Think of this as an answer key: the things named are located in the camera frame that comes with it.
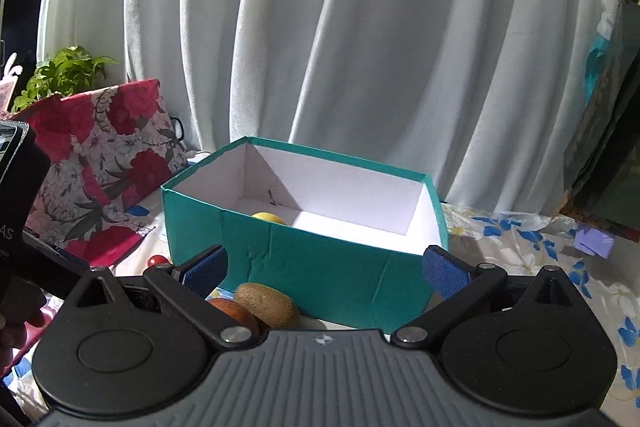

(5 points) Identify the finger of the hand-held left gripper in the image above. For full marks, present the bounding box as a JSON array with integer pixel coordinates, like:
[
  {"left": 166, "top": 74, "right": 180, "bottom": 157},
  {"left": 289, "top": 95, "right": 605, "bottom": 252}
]
[{"left": 19, "top": 234, "right": 93, "bottom": 300}]

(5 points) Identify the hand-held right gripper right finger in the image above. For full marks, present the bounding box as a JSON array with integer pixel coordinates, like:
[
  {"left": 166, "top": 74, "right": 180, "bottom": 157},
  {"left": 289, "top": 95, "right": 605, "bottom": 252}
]
[{"left": 390, "top": 245, "right": 583, "bottom": 350}]

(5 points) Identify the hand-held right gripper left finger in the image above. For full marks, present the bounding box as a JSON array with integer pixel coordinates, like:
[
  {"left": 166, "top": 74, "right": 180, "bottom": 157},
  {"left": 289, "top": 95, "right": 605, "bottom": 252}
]
[{"left": 65, "top": 245, "right": 256, "bottom": 350}]

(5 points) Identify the red apple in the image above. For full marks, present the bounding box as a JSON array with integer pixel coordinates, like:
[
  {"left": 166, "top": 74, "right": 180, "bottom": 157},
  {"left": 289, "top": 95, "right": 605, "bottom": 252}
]
[{"left": 207, "top": 298, "right": 261, "bottom": 338}]

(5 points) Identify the brown kiwi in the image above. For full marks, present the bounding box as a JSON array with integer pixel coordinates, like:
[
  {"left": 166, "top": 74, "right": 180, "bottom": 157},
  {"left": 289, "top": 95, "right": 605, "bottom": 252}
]
[{"left": 234, "top": 283, "right": 296, "bottom": 329}]

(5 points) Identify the teal cardboard box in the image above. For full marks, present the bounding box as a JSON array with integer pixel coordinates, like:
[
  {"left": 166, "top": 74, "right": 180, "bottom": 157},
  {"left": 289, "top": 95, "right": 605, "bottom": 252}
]
[{"left": 161, "top": 137, "right": 449, "bottom": 334}]

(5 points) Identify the person's left hand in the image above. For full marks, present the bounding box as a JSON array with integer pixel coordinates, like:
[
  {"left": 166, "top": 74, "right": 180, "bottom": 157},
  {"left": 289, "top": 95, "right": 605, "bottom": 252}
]
[{"left": 0, "top": 308, "right": 48, "bottom": 349}]

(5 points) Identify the blue floral tablecloth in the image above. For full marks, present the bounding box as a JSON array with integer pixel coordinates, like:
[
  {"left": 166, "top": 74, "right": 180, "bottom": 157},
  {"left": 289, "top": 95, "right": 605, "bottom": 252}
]
[{"left": 0, "top": 149, "right": 640, "bottom": 427}]

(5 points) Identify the pink floral bag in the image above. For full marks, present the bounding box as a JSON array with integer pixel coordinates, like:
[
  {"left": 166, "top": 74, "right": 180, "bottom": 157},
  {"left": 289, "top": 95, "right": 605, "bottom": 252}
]
[{"left": 10, "top": 79, "right": 191, "bottom": 270}]

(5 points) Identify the green leafy plant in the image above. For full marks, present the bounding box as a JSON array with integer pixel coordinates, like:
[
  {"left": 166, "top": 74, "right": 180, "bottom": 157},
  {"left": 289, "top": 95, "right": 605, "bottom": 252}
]
[{"left": 12, "top": 46, "right": 118, "bottom": 112}]

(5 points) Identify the small purple box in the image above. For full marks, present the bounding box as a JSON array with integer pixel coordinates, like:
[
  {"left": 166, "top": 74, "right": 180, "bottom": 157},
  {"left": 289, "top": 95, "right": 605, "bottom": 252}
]
[{"left": 574, "top": 227, "right": 617, "bottom": 259}]

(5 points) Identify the dark green plastic bag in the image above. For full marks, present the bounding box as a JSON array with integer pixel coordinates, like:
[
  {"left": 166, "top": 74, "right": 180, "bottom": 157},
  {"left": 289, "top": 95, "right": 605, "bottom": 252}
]
[{"left": 562, "top": 0, "right": 640, "bottom": 230}]

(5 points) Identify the white curtain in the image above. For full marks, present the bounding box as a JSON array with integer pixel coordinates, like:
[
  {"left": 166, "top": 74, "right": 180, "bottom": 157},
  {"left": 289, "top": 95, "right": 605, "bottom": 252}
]
[{"left": 37, "top": 0, "right": 632, "bottom": 214}]

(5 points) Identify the teal plastic bag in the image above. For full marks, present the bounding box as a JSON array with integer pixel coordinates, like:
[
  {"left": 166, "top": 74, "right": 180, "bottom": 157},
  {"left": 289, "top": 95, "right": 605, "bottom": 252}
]
[{"left": 584, "top": 34, "right": 617, "bottom": 98}]

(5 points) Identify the white plastic bag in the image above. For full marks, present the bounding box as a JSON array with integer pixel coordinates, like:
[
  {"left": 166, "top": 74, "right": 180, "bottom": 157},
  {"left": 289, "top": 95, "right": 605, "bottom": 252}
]
[{"left": 595, "top": 0, "right": 623, "bottom": 42}]

